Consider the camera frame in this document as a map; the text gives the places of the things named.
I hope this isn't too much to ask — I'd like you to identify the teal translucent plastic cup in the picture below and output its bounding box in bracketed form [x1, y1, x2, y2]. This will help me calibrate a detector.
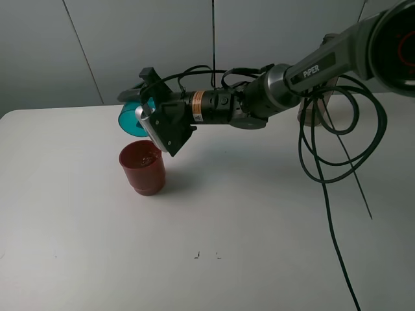
[118, 100, 150, 137]

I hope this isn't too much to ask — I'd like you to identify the smoky translucent water bottle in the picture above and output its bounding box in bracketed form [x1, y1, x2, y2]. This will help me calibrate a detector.
[296, 33, 340, 128]

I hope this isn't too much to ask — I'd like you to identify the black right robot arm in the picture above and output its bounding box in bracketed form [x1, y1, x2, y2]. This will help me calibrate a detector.
[118, 1, 414, 137]

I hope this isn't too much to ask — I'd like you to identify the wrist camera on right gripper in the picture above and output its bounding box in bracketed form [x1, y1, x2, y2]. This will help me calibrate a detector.
[135, 102, 196, 157]

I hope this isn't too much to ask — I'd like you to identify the red plastic cup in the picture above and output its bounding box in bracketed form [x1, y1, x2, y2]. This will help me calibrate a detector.
[119, 140, 166, 196]

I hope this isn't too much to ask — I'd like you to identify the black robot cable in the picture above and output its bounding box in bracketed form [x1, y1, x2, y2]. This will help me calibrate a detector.
[142, 64, 388, 311]

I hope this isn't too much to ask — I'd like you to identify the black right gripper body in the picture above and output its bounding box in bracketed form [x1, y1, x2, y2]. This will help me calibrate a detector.
[158, 89, 246, 126]

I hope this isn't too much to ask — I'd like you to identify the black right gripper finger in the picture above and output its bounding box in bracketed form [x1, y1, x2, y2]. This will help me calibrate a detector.
[139, 67, 172, 107]
[117, 83, 145, 102]

